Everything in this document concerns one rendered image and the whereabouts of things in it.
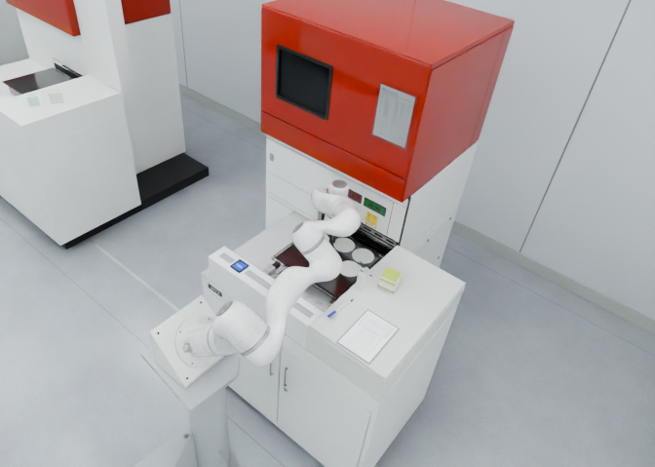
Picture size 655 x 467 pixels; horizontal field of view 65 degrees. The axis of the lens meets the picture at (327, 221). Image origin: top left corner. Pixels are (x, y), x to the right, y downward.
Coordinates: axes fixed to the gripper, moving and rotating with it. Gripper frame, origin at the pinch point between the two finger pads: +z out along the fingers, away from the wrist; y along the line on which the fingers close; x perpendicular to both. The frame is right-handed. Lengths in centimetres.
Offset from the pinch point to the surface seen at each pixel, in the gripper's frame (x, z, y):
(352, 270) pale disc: -16.3, 2.0, 10.3
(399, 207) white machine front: -0.9, -24.0, 26.7
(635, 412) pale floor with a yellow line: -8, 92, 180
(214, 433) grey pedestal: -70, 54, -39
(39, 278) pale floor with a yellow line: 34, 92, -181
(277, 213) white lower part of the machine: 37, 18, -31
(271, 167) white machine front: 40, -9, -36
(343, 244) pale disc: 0.4, 2.0, 5.3
